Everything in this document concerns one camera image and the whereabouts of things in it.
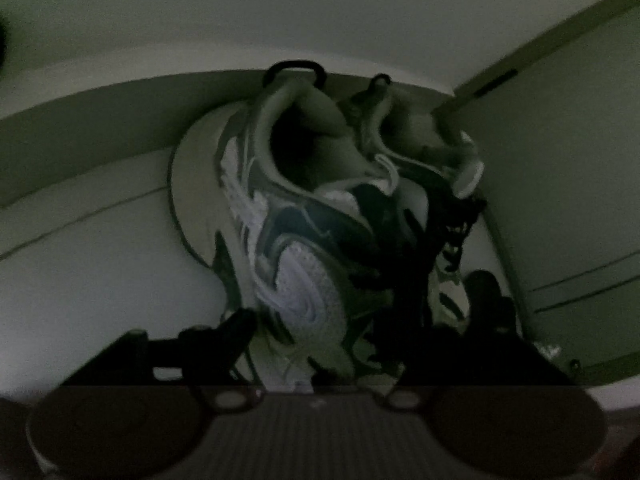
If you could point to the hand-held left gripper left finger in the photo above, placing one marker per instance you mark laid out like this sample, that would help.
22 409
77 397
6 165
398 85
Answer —
240 330

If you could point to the white cabinet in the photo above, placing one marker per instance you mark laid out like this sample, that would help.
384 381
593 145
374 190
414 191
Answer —
565 160

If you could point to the white black chunky sneaker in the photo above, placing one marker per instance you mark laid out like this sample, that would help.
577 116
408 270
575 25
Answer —
305 280
425 160

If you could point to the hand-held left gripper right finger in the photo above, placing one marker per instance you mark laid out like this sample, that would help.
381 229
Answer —
487 305

